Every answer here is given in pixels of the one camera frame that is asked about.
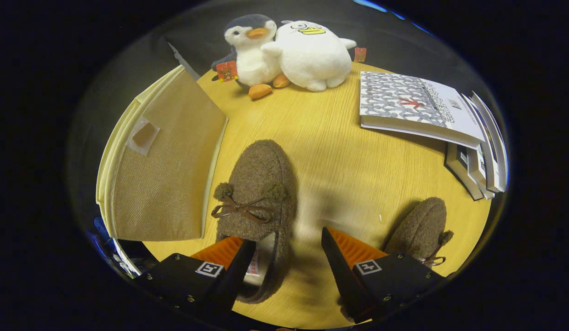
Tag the brown fuzzy slipper shoe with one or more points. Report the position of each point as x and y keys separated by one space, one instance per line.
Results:
x=420 y=225
x=261 y=170

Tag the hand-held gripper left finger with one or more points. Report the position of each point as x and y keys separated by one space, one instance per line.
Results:
x=234 y=280

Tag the dark cover book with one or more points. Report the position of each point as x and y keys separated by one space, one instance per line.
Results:
x=459 y=168

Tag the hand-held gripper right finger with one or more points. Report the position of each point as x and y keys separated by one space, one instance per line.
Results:
x=342 y=276

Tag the blue cloth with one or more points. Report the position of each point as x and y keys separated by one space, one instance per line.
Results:
x=100 y=229

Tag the blue penguin plush toy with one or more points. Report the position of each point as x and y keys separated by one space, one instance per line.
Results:
x=252 y=59

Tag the blue photo cover book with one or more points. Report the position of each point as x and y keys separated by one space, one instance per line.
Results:
x=496 y=142

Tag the grey patterned book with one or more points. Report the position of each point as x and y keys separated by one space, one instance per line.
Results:
x=395 y=96

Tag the white cover book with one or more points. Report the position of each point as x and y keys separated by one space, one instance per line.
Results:
x=481 y=172

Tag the white duck plush toy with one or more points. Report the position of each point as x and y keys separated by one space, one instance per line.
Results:
x=312 y=59

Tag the white flat object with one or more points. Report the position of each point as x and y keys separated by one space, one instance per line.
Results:
x=126 y=259

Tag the beige fabric storage box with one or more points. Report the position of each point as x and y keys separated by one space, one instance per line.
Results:
x=174 y=174

